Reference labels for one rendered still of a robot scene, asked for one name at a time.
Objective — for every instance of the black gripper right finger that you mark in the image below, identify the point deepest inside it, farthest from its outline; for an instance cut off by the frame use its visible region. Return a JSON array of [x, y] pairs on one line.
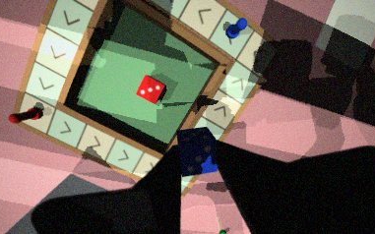
[[272, 195]]

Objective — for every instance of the red die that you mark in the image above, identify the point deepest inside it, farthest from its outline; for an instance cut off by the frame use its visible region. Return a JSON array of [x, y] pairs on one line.
[[150, 89]]

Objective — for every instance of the blue die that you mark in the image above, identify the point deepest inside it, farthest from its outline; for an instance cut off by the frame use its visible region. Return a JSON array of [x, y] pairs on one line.
[[197, 151]]

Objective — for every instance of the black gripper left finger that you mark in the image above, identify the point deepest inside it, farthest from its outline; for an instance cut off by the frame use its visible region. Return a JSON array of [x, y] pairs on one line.
[[151, 206]]

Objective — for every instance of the blue pawn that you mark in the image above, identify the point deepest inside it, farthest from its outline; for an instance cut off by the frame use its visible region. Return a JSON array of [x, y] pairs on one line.
[[233, 31]]

